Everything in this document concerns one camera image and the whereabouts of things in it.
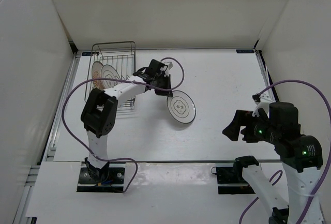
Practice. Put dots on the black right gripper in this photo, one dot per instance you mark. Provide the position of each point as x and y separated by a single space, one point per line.
241 118

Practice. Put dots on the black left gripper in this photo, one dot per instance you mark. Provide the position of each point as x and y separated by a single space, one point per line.
164 93

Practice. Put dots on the white plate green flower outline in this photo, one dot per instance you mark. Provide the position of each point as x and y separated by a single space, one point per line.
181 107

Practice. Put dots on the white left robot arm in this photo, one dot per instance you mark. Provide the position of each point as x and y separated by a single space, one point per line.
99 113

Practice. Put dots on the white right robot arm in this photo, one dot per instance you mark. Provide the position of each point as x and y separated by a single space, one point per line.
301 158

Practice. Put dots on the white plate orange sunburst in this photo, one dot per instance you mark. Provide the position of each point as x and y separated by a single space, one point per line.
96 75

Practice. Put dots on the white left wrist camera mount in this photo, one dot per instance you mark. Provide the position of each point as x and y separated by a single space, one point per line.
167 67

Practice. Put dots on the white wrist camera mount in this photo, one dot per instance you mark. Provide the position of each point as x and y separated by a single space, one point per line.
167 67
262 102

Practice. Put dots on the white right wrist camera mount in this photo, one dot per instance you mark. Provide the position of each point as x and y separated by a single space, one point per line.
262 102

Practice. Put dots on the metal wire dish rack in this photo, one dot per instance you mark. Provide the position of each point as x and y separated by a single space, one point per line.
121 55

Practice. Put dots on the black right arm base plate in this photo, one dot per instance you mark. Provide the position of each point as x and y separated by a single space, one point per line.
229 184

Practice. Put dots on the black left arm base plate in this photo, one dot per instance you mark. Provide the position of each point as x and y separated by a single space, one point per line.
112 182

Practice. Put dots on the metal rail front bar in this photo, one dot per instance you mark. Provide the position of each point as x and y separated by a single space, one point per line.
187 161

